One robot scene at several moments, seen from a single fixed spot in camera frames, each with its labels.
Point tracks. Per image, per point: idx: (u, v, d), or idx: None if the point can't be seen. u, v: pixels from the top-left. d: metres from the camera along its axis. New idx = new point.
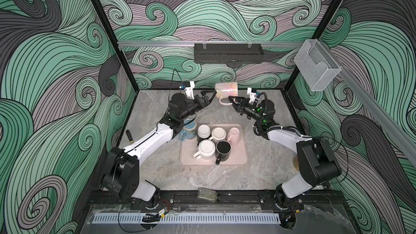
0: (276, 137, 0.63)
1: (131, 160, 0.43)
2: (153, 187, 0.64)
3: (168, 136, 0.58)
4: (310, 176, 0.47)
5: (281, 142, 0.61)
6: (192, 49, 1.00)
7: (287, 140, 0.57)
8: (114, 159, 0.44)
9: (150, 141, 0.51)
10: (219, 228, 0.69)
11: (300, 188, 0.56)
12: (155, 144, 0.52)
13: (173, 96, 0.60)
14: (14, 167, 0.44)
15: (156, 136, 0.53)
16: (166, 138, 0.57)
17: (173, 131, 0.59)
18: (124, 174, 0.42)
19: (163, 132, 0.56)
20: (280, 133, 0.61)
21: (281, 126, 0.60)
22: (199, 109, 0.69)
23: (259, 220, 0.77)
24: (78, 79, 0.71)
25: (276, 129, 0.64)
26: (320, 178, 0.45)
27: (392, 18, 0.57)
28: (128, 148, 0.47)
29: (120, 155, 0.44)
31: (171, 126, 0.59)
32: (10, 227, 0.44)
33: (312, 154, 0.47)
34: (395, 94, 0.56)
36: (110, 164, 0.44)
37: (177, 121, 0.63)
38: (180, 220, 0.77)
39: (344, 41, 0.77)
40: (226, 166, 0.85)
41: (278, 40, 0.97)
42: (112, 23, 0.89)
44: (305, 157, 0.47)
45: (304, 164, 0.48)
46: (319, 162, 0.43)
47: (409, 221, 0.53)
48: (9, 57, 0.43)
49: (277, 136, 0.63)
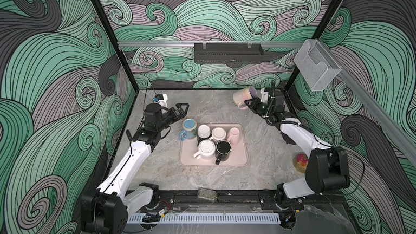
0: (291, 132, 0.58)
1: (111, 199, 0.39)
2: (151, 190, 0.64)
3: (147, 153, 0.54)
4: (316, 184, 0.45)
5: (294, 138, 0.57)
6: (192, 49, 1.00)
7: (301, 138, 0.53)
8: (89, 205, 0.38)
9: (128, 167, 0.46)
10: (219, 228, 0.69)
11: (302, 190, 0.55)
12: (135, 168, 0.48)
13: (148, 105, 0.59)
14: (14, 167, 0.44)
15: (133, 159, 0.49)
16: (144, 157, 0.53)
17: (151, 144, 0.55)
18: (106, 216, 0.38)
19: (140, 152, 0.51)
20: (296, 131, 0.56)
21: (298, 123, 0.59)
22: (175, 121, 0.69)
23: (259, 220, 0.77)
24: (78, 79, 0.71)
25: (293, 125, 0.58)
26: (326, 188, 0.44)
27: (392, 18, 0.57)
28: (102, 186, 0.41)
29: (97, 195, 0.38)
31: (147, 141, 0.54)
32: (10, 227, 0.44)
33: (325, 165, 0.43)
34: (395, 94, 0.56)
36: (89, 209, 0.39)
37: (153, 132, 0.58)
38: (180, 220, 0.77)
39: (344, 41, 0.77)
40: (226, 166, 0.85)
41: (278, 40, 0.97)
42: (112, 23, 0.89)
44: (316, 166, 0.45)
45: (312, 171, 0.46)
46: (330, 173, 0.44)
47: (409, 221, 0.53)
48: (9, 57, 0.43)
49: (292, 132, 0.57)
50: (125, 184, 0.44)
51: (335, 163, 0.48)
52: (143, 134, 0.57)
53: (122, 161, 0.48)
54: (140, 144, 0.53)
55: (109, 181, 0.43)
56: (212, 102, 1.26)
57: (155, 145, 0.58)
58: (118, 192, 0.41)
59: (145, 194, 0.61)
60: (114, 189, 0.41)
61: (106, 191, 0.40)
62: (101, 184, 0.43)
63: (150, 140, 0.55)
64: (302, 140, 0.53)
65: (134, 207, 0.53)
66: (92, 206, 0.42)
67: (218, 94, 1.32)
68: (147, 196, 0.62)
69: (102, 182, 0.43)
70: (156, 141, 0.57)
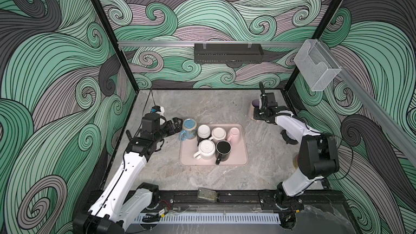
0: (284, 122, 0.62)
1: (104, 223, 0.37)
2: (149, 193, 0.63)
3: (142, 164, 0.51)
4: (307, 169, 0.48)
5: (286, 128, 0.61)
6: (192, 49, 1.00)
7: (294, 128, 0.56)
8: (82, 228, 0.37)
9: (121, 184, 0.44)
10: (219, 228, 0.69)
11: (298, 184, 0.57)
12: (129, 182, 0.46)
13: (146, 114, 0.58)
14: (13, 167, 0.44)
15: (127, 175, 0.46)
16: (140, 169, 0.51)
17: (145, 155, 0.52)
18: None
19: (133, 166, 0.48)
20: (290, 120, 0.59)
21: (292, 115, 0.62)
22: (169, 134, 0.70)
23: (260, 220, 0.77)
24: (78, 79, 0.71)
25: (286, 116, 0.62)
26: (316, 172, 0.46)
27: (392, 18, 0.57)
28: (95, 208, 0.40)
29: (90, 217, 0.39)
31: (141, 153, 0.51)
32: (10, 227, 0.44)
33: (314, 149, 0.46)
34: (395, 94, 0.56)
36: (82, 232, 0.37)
37: (148, 141, 0.55)
38: (181, 220, 0.77)
39: (344, 41, 0.77)
40: (226, 166, 0.85)
41: (278, 40, 0.97)
42: (112, 23, 0.89)
44: (306, 150, 0.48)
45: (303, 157, 0.50)
46: (319, 158, 0.46)
47: (409, 221, 0.53)
48: (9, 57, 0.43)
49: (285, 123, 0.61)
50: (119, 203, 0.43)
51: (325, 149, 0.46)
52: (137, 144, 0.54)
53: (116, 175, 0.46)
54: (134, 156, 0.50)
55: (102, 201, 0.41)
56: (212, 102, 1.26)
57: (150, 156, 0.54)
58: (111, 215, 0.39)
59: (144, 198, 0.60)
60: (106, 212, 0.39)
61: (98, 214, 0.39)
62: (93, 206, 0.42)
63: (144, 151, 0.52)
64: (295, 128, 0.56)
65: (130, 218, 0.52)
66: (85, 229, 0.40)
67: (218, 94, 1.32)
68: (145, 201, 0.61)
69: (94, 203, 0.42)
70: (150, 151, 0.54)
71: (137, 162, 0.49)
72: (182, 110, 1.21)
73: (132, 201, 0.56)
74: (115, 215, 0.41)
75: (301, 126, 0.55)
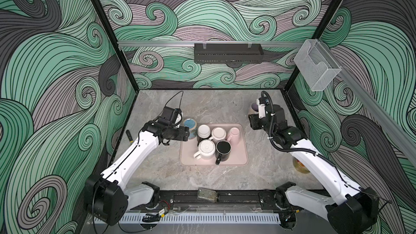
0: (307, 161, 0.49)
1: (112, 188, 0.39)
2: (150, 188, 0.64)
3: (155, 144, 0.53)
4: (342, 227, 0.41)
5: (309, 167, 0.49)
6: (192, 49, 1.00)
7: (320, 172, 0.45)
8: (92, 188, 0.39)
9: (132, 157, 0.46)
10: (219, 228, 0.69)
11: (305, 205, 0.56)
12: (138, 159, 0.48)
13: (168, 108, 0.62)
14: (13, 167, 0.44)
15: (140, 149, 0.48)
16: (151, 147, 0.52)
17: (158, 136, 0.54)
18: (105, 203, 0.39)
19: (146, 143, 0.50)
20: (317, 162, 0.47)
21: (317, 153, 0.49)
22: (176, 137, 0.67)
23: (260, 220, 0.77)
24: (78, 79, 0.71)
25: (310, 154, 0.49)
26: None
27: (392, 18, 0.57)
28: (106, 172, 0.42)
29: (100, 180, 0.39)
31: (155, 132, 0.54)
32: (10, 227, 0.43)
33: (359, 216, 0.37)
34: (395, 93, 0.56)
36: (91, 192, 0.39)
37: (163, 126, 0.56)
38: (181, 220, 0.77)
39: (344, 41, 0.77)
40: (226, 166, 0.85)
41: (278, 40, 0.97)
42: (112, 23, 0.89)
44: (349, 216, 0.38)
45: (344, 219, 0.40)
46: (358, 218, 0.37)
47: (409, 221, 0.53)
48: (8, 58, 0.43)
49: (308, 162, 0.49)
50: (128, 175, 0.44)
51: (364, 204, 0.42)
52: (153, 125, 0.56)
53: (128, 150, 0.48)
54: (148, 135, 0.53)
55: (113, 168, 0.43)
56: (212, 103, 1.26)
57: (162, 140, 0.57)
58: (119, 181, 0.41)
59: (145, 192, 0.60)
60: (116, 178, 0.41)
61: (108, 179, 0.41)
62: (104, 170, 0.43)
63: (158, 132, 0.54)
64: (324, 177, 0.45)
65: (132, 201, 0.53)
66: (94, 190, 0.43)
67: (218, 94, 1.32)
68: (146, 196, 0.61)
69: (106, 169, 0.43)
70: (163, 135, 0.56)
71: (151, 141, 0.51)
72: (182, 110, 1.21)
73: (135, 189, 0.56)
74: (123, 183, 0.42)
75: (334, 177, 0.43)
